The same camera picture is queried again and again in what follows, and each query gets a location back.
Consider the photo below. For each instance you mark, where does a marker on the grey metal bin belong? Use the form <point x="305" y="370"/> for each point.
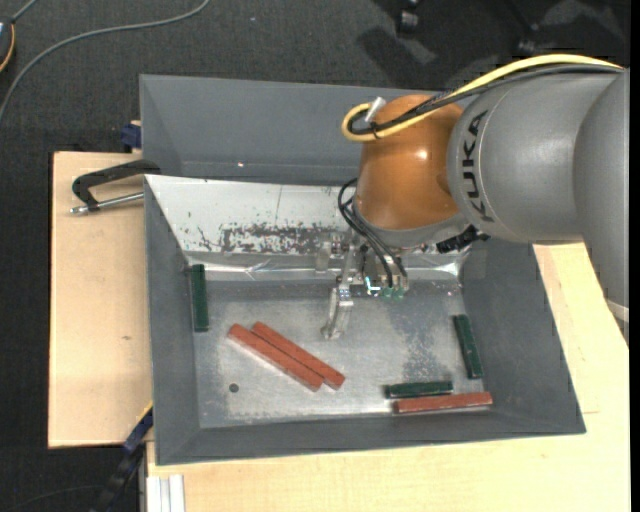
<point x="280" y="360"/>

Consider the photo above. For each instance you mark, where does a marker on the pale wood flat board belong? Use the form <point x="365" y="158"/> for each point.
<point x="97" y="310"/>

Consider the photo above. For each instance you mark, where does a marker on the red-brown flat block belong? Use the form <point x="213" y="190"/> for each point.
<point x="275" y="357"/>
<point x="305" y="355"/>
<point x="442" y="402"/>

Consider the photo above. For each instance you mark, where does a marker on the dark green flat block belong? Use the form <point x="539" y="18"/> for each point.
<point x="200" y="300"/>
<point x="468" y="346"/>
<point x="419" y="389"/>

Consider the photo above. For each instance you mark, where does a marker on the black cylinder on white bracket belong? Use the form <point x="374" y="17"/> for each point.
<point x="453" y="241"/>

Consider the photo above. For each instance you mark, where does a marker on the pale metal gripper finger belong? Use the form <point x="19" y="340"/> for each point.
<point x="338" y="316"/>
<point x="323" y="261"/>

